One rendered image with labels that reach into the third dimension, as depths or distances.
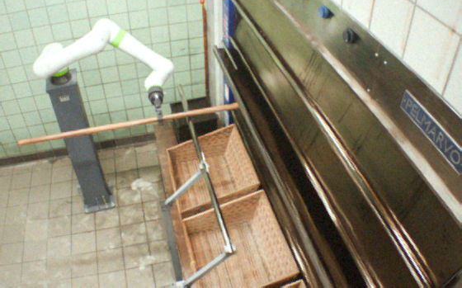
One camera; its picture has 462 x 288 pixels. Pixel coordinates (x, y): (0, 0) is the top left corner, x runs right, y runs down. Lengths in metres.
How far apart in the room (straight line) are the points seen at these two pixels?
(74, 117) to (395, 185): 2.18
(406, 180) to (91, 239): 2.59
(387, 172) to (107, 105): 2.86
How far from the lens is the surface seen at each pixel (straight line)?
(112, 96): 3.56
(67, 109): 2.75
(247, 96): 1.98
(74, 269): 3.14
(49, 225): 3.45
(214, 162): 2.78
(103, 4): 3.16
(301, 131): 1.61
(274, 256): 2.18
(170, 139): 2.99
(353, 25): 1.16
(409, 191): 1.07
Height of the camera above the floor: 2.55
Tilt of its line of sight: 39 degrees down
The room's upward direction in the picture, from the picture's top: straight up
